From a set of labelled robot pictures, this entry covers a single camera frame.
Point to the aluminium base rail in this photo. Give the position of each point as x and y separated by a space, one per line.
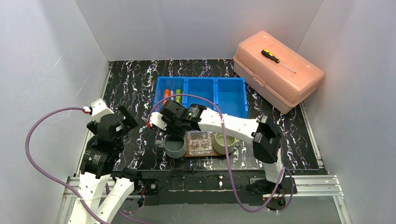
307 185

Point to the oval wooden tray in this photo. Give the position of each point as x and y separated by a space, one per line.
201 156

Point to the pink plastic toolbox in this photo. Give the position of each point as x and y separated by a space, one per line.
280 87

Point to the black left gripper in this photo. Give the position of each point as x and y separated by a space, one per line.
124 119

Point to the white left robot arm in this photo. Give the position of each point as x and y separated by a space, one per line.
101 154

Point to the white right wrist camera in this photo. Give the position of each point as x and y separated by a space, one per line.
155 119

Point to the yellow black screwdriver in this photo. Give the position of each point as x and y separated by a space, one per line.
267 54

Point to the grey-blue ceramic mug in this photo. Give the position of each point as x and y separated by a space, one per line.
174 146

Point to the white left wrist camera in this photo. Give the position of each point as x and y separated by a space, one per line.
100 109

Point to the blue three-compartment bin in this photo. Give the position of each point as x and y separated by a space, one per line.
228 93

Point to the light green ceramic mug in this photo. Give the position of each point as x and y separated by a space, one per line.
218 143

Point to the orange toothpaste tube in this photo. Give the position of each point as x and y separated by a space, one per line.
165 95

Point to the clear plastic toothbrush holder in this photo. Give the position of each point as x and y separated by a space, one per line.
199 143

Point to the yellow-green toothpaste tube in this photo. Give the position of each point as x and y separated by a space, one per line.
178 98

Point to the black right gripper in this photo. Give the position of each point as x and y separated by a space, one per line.
173 124

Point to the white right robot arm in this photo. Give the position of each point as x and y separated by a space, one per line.
263 136

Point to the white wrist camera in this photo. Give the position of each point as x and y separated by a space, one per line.
155 119
100 109

